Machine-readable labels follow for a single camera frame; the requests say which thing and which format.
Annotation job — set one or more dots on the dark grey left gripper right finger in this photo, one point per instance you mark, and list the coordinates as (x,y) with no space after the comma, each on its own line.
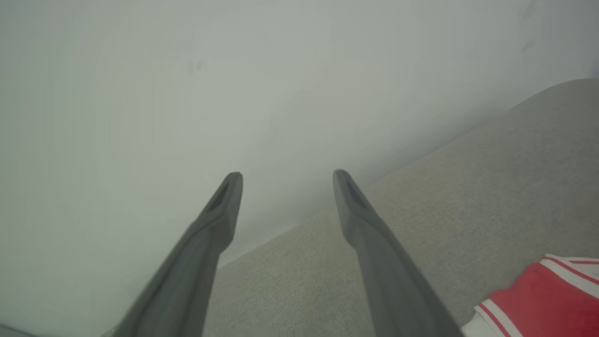
(388,271)

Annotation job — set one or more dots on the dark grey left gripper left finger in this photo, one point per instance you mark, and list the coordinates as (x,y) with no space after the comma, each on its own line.
(192,267)

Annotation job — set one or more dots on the red white basketball jersey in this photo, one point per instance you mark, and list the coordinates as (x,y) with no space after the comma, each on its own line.
(543,299)

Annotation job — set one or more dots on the grey fabric sofa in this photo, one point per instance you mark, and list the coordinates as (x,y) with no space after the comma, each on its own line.
(468,210)

